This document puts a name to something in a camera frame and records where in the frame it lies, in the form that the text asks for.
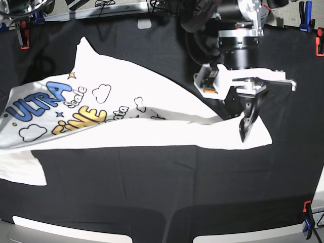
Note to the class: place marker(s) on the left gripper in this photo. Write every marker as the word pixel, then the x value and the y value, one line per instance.
pixel 252 79

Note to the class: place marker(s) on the white printed t-shirt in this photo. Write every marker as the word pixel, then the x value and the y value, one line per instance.
pixel 107 102

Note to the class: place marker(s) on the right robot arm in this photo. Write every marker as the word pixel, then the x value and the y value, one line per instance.
pixel 14 9

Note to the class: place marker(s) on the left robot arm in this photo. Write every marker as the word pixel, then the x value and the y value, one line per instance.
pixel 237 69

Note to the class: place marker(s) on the red clamp top right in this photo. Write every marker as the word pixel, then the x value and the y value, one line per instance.
pixel 319 42

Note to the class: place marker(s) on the blue clamp top right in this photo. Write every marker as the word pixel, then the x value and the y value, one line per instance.
pixel 305 12

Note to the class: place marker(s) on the black table cloth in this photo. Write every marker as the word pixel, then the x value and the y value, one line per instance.
pixel 172 193

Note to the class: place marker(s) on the red blue clamp bottom right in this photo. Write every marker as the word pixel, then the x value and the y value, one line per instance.
pixel 308 219

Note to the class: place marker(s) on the blue clamp top left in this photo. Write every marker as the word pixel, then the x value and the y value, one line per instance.
pixel 37 15

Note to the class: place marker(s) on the red clamp top left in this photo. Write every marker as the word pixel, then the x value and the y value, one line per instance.
pixel 22 34

